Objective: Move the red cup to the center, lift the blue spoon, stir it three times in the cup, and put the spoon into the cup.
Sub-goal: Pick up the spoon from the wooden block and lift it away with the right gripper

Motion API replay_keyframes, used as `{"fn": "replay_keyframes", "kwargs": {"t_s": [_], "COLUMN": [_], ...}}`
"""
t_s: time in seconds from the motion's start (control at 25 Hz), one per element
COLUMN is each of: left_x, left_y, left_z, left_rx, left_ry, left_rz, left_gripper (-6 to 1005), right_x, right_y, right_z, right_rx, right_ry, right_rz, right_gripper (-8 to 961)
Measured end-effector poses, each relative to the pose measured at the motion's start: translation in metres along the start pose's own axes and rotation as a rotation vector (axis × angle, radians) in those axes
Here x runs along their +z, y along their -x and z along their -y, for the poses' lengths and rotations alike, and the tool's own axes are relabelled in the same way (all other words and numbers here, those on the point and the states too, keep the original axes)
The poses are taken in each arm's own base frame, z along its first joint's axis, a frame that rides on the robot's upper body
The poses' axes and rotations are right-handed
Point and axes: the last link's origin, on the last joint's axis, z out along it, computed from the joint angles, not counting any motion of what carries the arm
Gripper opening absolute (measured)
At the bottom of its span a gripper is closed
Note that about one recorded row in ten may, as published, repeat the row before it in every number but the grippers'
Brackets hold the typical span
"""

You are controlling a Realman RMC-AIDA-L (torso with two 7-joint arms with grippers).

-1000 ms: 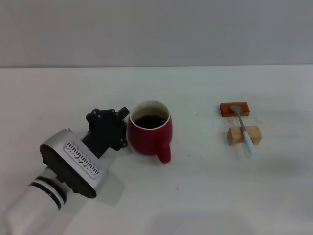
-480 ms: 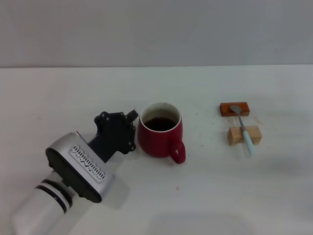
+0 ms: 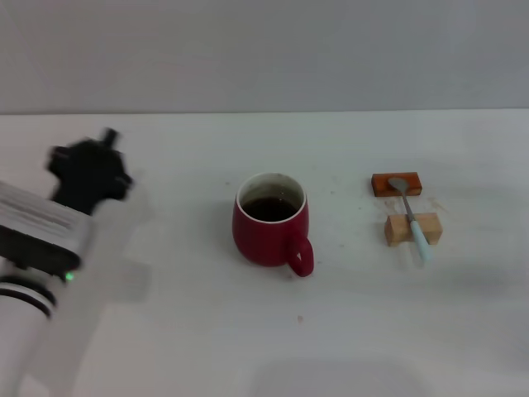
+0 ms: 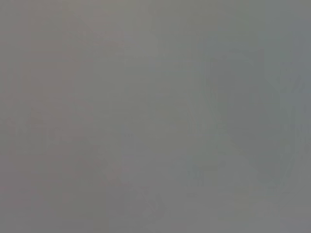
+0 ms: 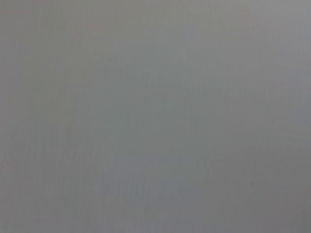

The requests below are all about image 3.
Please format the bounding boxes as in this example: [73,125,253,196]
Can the light wooden spoon rest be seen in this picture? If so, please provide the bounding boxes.
[384,212,442,248]

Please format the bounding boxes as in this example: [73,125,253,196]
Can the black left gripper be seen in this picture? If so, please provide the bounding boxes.
[45,128,134,217]

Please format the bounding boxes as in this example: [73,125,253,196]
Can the red ceramic cup with coffee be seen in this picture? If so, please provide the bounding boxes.
[231,172,315,278]

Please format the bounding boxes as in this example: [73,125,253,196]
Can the dark red-brown wooden block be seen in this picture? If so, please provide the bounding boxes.
[370,172,423,199]

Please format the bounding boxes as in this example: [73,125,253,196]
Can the spoon with light blue handle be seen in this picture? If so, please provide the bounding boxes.
[387,176,433,265]

